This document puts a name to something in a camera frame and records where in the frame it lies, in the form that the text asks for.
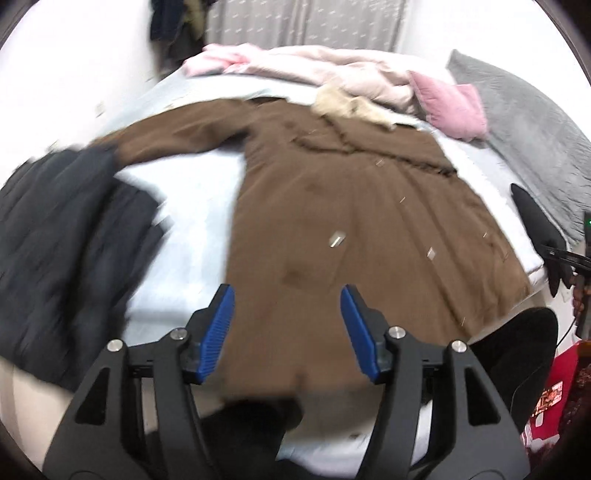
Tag olive hanging garment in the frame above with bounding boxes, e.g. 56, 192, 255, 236
168, 4, 208, 65

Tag black cloth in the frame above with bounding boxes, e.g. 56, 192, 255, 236
510, 183, 570, 297

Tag person's right hand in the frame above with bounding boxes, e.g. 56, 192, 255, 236
571, 272, 589, 320

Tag beige duvet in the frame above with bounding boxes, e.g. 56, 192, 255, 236
226, 45, 426, 116

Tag black padded jacket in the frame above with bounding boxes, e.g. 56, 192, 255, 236
0, 145, 169, 391

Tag dark hanging clothes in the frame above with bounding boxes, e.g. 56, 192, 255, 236
148, 0, 213, 42

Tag person's black trousers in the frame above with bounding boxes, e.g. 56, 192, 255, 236
201, 307, 559, 480

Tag brown coat with fur collar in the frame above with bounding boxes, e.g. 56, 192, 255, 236
90, 85, 532, 411

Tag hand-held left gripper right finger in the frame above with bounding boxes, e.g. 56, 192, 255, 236
340, 285, 532, 480

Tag pink blanket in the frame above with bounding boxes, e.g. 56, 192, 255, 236
180, 43, 259, 77

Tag grey pillow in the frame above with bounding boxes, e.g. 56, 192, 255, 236
447, 49, 591, 247

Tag grey dotted curtain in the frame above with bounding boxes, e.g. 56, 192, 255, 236
205, 0, 411, 51

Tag red bag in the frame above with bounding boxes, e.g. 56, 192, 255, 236
522, 342, 591, 462

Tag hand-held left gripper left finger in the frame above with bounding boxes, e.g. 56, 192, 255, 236
41, 284, 236, 480

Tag pink pillow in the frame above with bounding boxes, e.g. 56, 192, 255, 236
409, 71, 489, 141

